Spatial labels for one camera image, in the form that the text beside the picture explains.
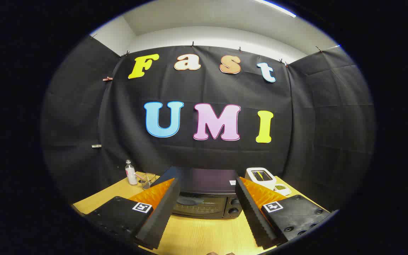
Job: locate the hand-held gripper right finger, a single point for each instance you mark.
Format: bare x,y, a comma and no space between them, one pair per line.
251,216

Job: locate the small clear plastic bottle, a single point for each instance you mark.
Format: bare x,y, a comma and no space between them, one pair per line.
131,175

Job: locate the white countertop appliance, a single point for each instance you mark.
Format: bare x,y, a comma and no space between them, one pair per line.
251,177

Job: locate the copper metal clip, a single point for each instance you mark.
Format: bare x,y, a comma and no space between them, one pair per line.
107,79

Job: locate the white divided bean dish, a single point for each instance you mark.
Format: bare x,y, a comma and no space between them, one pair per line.
282,189

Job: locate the black backdrop cloth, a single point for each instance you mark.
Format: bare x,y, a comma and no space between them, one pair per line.
207,88

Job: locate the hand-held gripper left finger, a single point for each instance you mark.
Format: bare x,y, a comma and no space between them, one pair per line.
161,219

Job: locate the black toaster oven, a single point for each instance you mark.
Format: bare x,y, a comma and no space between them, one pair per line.
204,180

